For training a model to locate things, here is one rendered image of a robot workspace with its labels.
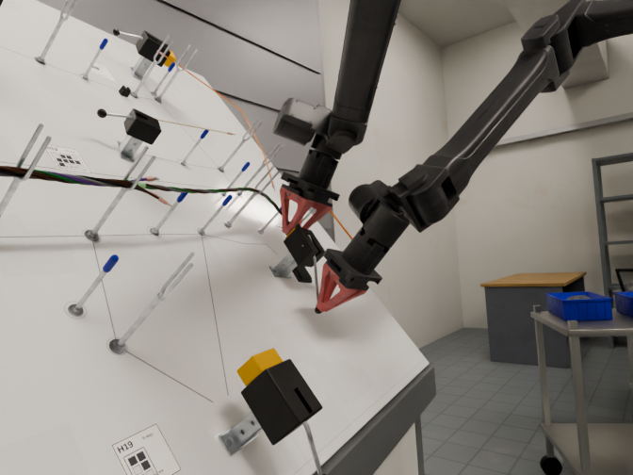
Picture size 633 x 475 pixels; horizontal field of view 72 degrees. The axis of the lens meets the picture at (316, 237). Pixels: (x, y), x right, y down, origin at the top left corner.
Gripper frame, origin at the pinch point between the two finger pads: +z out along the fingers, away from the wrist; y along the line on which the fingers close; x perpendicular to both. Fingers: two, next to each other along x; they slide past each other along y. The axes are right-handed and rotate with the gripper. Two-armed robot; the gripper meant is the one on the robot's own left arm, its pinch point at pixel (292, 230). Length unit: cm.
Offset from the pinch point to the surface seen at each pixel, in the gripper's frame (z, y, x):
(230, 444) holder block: 17.8, 27.1, 24.5
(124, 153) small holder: -1.9, 23.2, -19.9
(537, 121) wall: -171, -525, -119
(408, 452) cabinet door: 34, -27, 29
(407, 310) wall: 94, -397, -118
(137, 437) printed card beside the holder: 16.7, 36.4, 21.1
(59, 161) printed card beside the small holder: 0.9, 34.5, -14.6
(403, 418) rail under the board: 22.2, -13.3, 28.7
